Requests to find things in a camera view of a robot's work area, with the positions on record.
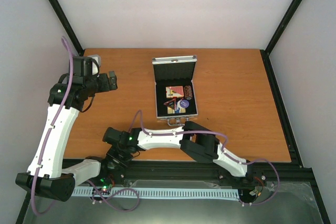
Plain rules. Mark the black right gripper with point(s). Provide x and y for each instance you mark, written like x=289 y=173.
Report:
x=111 y=153

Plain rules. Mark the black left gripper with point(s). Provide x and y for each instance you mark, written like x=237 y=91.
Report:
x=106 y=85

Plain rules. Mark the red yellow card deck box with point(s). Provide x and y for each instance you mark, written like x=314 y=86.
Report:
x=174 y=91

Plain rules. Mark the red black triangular chip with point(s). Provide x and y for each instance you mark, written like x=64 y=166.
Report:
x=171 y=103

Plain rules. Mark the blue gold card deck box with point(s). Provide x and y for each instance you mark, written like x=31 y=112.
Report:
x=176 y=110

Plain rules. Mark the purple round blind button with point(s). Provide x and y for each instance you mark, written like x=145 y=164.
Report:
x=183 y=104

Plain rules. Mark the clear round dealer button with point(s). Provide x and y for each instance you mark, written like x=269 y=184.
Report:
x=112 y=165

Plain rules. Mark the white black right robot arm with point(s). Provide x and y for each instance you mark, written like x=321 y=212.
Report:
x=198 y=142

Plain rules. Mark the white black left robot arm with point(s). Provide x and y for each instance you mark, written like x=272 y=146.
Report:
x=66 y=101

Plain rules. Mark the aluminium poker case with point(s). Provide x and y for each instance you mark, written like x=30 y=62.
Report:
x=174 y=71

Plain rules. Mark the brown poker chip stack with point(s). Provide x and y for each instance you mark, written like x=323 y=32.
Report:
x=188 y=93

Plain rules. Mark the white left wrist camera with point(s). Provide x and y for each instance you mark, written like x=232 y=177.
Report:
x=97 y=58

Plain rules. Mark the light blue cable duct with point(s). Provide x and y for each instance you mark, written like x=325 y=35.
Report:
x=161 y=193

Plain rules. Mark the black aluminium frame rail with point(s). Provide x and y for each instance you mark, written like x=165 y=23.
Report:
x=186 y=171

